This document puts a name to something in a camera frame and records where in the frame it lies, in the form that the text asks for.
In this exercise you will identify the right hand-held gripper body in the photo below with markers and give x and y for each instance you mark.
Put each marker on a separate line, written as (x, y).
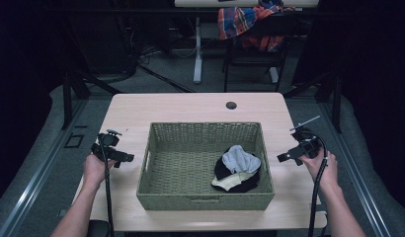
(307, 144)

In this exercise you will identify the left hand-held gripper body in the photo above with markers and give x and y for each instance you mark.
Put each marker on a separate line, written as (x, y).
(106, 150)

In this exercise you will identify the light blue sock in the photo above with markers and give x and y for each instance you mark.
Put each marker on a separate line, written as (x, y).
(240, 161)

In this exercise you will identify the green woven basket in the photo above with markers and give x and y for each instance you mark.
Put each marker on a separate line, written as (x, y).
(177, 171)

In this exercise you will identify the cream sock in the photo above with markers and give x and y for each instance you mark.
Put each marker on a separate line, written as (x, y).
(230, 181)

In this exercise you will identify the black sock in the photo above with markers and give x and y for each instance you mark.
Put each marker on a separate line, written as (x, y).
(220, 169)

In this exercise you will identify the person's left hand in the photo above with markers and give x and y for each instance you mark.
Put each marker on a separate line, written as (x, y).
(93, 169)

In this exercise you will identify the person's right hand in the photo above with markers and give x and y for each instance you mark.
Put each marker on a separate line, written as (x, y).
(325, 171)

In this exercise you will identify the black metal stand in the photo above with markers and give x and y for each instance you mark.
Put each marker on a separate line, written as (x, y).
(336, 98)
(67, 98)

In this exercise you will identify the black seat edge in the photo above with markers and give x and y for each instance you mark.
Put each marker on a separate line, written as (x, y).
(99, 228)

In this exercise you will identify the round table grommet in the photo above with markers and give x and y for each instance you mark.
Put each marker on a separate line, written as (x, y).
(231, 105)

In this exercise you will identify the black chair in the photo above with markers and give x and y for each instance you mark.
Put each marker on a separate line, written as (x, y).
(256, 57)

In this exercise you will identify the white desk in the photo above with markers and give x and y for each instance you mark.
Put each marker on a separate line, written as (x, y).
(198, 49)

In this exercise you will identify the plaid cloth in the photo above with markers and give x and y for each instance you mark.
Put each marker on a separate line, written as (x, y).
(236, 19)

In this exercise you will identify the aluminium floor rail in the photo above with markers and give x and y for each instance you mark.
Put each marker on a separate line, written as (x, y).
(358, 184)
(32, 184)

